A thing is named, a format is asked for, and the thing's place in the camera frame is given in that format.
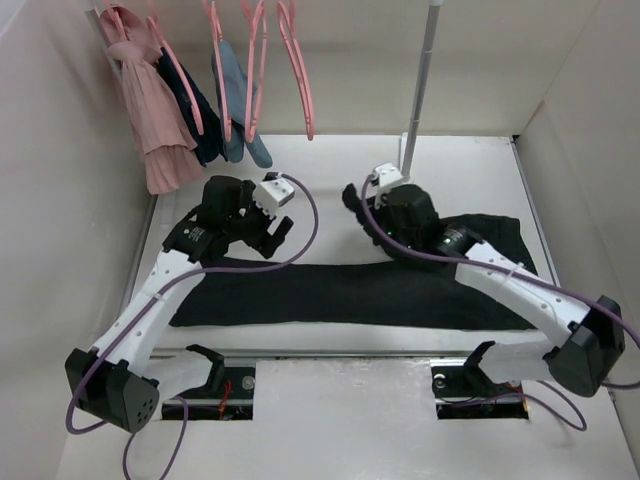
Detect black trousers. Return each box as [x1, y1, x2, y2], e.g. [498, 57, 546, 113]
[169, 182, 541, 332]

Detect pink hanger with denim garment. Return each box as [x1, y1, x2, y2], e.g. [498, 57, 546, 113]
[201, 0, 233, 143]

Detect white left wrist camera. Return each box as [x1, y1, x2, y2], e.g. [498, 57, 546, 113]
[252, 172, 295, 218]

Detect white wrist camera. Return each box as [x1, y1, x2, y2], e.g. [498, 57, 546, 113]
[371, 162, 406, 194]
[252, 172, 295, 218]

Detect pink hanger with navy garment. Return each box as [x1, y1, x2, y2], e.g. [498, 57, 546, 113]
[144, 0, 205, 136]

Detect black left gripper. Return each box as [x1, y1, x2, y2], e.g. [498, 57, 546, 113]
[225, 182, 291, 257]

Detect pink pleated garment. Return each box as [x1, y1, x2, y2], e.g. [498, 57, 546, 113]
[119, 8, 203, 195]

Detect light blue denim garment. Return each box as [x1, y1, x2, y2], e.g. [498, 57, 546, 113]
[219, 40, 273, 169]

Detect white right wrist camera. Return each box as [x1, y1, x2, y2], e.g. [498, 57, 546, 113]
[371, 162, 406, 194]

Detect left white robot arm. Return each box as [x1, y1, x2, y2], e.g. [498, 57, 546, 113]
[64, 172, 308, 435]

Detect empty pink hanger right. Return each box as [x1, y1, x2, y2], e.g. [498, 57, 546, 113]
[276, 0, 315, 141]

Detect empty pink hanger left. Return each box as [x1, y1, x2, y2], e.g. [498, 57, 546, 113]
[241, 0, 267, 143]

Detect metal rail at table front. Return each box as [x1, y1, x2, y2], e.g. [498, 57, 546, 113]
[164, 347, 476, 362]

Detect navy blue garment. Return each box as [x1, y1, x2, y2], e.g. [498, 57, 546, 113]
[155, 49, 229, 168]

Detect grey metal rack pole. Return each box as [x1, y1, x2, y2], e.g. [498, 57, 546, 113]
[400, 0, 444, 178]

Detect empty pink hanger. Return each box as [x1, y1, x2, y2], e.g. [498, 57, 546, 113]
[276, 0, 315, 141]
[241, 0, 267, 143]

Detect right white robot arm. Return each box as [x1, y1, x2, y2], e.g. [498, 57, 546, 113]
[357, 177, 625, 398]

